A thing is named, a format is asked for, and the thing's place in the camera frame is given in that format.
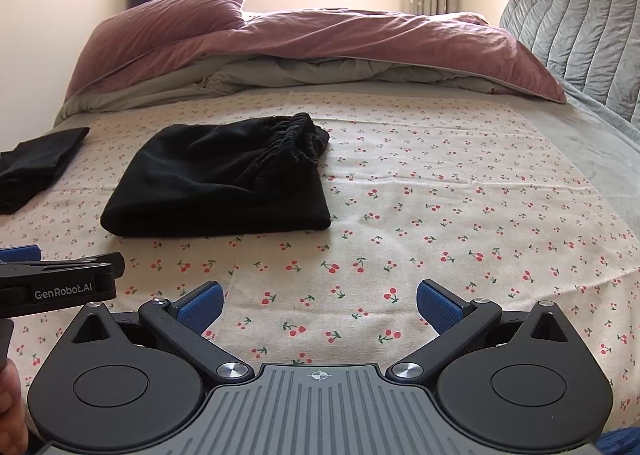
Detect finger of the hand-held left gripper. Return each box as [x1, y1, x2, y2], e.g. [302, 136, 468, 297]
[0, 245, 42, 263]
[0, 251, 126, 288]

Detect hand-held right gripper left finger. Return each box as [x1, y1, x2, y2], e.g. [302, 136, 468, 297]
[70, 281, 256, 383]

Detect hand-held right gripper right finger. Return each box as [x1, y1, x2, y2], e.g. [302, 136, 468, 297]
[387, 280, 576, 383]

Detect black pants with elastic cuffs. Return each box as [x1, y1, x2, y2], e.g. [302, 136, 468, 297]
[100, 112, 333, 238]

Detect folded black pants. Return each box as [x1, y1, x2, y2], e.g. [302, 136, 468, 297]
[0, 127, 91, 216]

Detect person's left hand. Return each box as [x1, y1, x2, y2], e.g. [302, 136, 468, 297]
[0, 362, 30, 455]

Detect cherry print sheet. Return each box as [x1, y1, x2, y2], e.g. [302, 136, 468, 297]
[0, 92, 640, 436]

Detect person's blue clothing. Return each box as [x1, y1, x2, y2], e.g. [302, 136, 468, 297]
[597, 430, 640, 455]

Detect grey folded blanket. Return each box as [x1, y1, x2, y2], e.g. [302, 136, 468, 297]
[52, 57, 516, 126]

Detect pink pillow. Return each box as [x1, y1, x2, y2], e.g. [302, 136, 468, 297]
[65, 0, 249, 100]

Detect pink duvet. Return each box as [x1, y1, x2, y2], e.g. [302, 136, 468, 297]
[65, 10, 568, 103]

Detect grey quilted headboard cushion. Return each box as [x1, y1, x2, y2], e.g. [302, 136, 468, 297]
[498, 0, 640, 128]

